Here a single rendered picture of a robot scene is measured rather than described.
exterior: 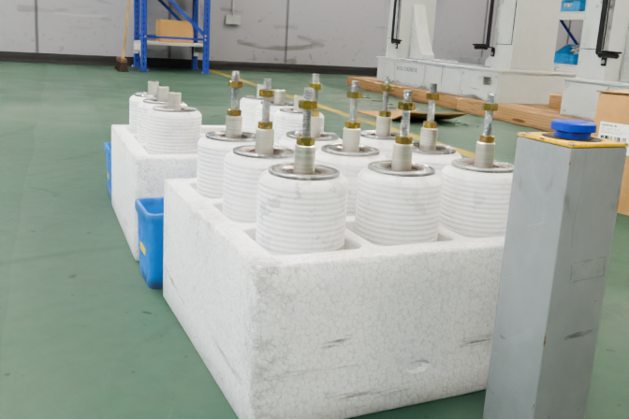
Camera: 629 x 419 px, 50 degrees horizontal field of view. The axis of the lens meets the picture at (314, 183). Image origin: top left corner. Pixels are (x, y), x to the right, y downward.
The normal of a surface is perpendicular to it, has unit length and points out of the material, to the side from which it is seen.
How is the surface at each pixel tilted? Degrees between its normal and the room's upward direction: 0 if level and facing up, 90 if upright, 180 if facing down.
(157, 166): 90
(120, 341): 0
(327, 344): 90
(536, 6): 90
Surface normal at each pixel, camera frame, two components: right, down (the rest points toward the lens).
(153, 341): 0.06, -0.97
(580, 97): -0.94, 0.02
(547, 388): 0.42, 0.22
